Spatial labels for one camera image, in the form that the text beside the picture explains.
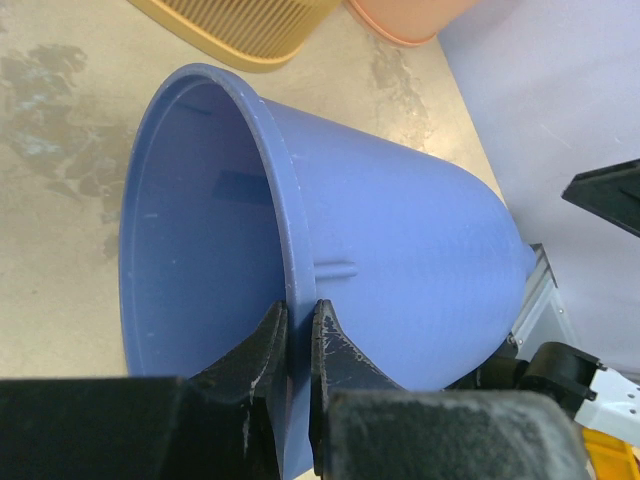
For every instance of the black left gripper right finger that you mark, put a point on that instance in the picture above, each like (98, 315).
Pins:
(336, 364)

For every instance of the orange round plastic bucket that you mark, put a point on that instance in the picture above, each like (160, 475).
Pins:
(407, 23)

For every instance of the blue round plastic bucket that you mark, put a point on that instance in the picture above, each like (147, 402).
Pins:
(233, 202)

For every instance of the yellow mesh waste basket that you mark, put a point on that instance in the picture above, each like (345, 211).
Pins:
(255, 36)

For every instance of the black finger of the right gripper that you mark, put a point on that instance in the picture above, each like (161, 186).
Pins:
(611, 193)

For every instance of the aluminium frame rail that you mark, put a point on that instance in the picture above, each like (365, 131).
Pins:
(543, 316)

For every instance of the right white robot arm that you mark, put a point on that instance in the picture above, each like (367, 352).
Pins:
(541, 355)

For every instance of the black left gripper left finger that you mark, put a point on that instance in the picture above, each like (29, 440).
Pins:
(232, 421)

